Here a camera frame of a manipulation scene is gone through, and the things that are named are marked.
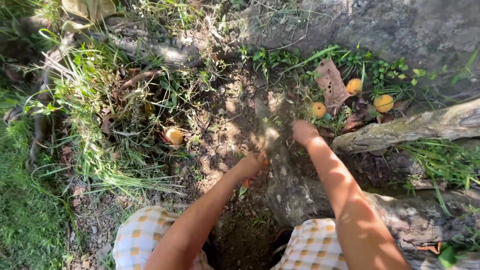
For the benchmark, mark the person's left hand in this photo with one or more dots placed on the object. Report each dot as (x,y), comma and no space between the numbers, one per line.
(250,167)

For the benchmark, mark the person's right hand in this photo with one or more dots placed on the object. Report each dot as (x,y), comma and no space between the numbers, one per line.
(305,132)

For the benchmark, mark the person's left fingers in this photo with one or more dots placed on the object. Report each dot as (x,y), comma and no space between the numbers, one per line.
(260,159)

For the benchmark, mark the person's right fingers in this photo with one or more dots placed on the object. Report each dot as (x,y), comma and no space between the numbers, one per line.
(300,126)

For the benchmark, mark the round yellow-orange fruit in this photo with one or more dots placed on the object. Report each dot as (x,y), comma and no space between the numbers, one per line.
(318,110)
(354,86)
(149,108)
(174,136)
(383,103)

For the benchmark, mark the small teal round object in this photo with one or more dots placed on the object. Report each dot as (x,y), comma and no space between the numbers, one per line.
(327,117)

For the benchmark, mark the large brown dry leaf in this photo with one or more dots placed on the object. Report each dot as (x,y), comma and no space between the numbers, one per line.
(332,87)

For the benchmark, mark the thick mossy tree root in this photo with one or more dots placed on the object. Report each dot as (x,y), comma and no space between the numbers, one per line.
(322,204)

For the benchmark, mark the grey slanting tree root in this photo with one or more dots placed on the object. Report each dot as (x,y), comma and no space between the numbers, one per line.
(408,125)

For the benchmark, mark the large grey rock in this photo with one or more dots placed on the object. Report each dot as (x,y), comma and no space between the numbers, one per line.
(393,33)

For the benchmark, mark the checked white orange garment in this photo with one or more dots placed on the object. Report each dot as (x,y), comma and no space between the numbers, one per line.
(142,234)

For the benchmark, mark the long curled brown dry leaf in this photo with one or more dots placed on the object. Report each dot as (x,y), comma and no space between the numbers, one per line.
(138,79)

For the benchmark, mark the glossy green leaf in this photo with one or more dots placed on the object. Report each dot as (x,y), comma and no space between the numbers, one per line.
(448,256)

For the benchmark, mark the yellowish dry leaves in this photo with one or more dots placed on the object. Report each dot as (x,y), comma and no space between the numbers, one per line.
(90,9)

